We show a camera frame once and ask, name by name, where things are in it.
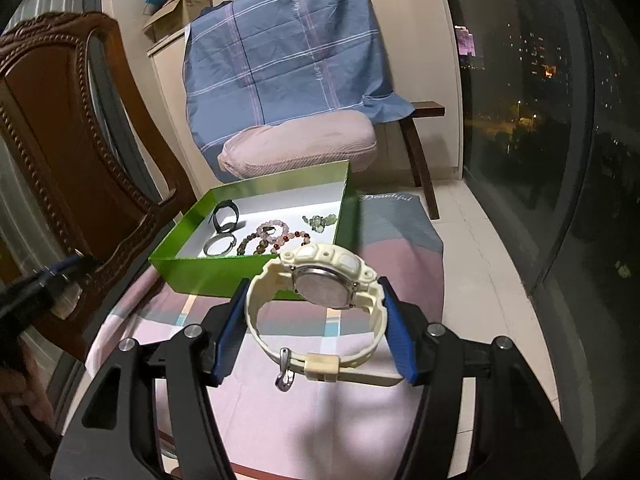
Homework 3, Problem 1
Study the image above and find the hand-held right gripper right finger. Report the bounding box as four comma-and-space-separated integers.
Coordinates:
380, 276, 587, 480

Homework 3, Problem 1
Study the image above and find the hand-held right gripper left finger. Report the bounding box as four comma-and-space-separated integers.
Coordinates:
50, 279, 251, 480

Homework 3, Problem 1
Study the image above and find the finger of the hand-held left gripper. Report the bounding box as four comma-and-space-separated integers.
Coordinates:
30, 252, 104, 318

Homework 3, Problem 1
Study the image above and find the green cardboard box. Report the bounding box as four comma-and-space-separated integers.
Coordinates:
148, 160, 361, 302

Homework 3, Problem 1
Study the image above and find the pink bead bracelet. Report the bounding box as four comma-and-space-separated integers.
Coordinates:
255, 221, 291, 243

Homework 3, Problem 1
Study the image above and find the white wrist watch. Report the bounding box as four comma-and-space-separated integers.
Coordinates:
245, 242, 408, 393

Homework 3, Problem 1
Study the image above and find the person's left hand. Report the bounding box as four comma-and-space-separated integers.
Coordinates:
0, 350, 47, 423

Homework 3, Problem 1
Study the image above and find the pink plaid tablecloth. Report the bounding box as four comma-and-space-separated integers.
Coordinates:
85, 187, 446, 480

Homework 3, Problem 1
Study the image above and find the silver bangle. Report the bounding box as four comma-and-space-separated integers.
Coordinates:
202, 232, 236, 259

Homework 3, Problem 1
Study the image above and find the black wrist band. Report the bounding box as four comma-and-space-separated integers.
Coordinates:
212, 201, 241, 234

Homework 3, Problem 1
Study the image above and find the carved wooden chair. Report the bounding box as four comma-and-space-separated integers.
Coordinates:
0, 10, 201, 367

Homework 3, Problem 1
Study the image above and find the dark wooden stool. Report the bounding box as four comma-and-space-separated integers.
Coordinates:
375, 101, 446, 221

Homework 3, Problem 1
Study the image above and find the pink pillow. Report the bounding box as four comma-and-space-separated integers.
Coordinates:
216, 110, 378, 184

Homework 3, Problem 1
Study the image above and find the dark glass window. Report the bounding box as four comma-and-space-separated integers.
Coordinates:
440, 0, 640, 311

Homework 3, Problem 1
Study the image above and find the brown cardboard box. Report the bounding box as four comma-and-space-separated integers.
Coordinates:
142, 0, 216, 44

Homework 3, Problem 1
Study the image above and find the blue plaid cloth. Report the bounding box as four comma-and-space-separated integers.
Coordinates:
182, 0, 416, 162

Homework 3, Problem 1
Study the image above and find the brown bead bracelet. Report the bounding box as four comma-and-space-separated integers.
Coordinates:
235, 232, 275, 257

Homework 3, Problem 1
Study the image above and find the red bead bracelet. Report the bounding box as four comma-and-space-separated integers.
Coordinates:
270, 230, 313, 254

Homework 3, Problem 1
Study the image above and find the green bead bracelet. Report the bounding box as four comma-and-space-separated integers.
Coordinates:
301, 212, 338, 234

